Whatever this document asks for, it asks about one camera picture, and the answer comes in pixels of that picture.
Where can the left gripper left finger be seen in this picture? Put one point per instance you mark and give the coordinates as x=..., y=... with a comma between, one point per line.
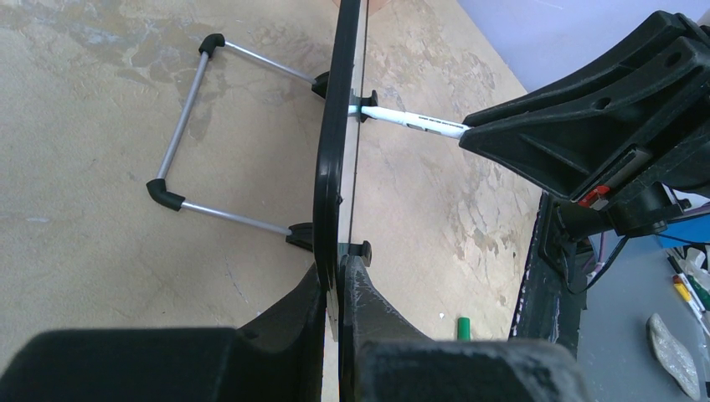
x=278, y=356

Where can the white marker with green cap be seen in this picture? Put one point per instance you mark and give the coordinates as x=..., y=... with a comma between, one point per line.
x=410, y=120

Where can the white whiteboard with black frame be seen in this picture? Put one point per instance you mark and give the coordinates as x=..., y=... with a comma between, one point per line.
x=328, y=235

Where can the grey stone on floor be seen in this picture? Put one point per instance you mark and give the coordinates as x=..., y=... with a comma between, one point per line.
x=673, y=356

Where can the green marker cap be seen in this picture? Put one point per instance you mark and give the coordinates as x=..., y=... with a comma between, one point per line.
x=463, y=329

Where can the screwdrivers on floor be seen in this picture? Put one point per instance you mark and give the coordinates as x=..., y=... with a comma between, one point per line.
x=692, y=280

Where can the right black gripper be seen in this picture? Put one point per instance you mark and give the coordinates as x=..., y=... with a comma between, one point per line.
x=635, y=120

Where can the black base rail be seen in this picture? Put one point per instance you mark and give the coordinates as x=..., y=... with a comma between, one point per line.
x=546, y=309

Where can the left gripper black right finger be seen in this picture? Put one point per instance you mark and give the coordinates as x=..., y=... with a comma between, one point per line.
x=383, y=357

